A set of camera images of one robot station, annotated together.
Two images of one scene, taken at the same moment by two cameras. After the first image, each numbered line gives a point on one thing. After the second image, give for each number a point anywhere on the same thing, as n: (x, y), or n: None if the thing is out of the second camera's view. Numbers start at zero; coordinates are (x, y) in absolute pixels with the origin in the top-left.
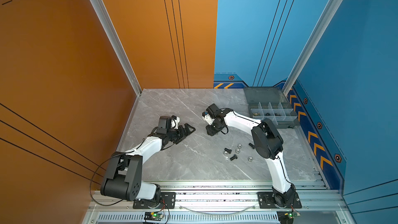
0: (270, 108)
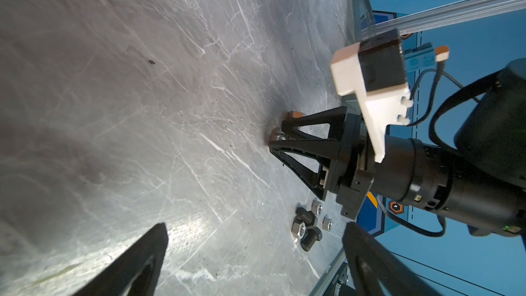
0: (361, 9)
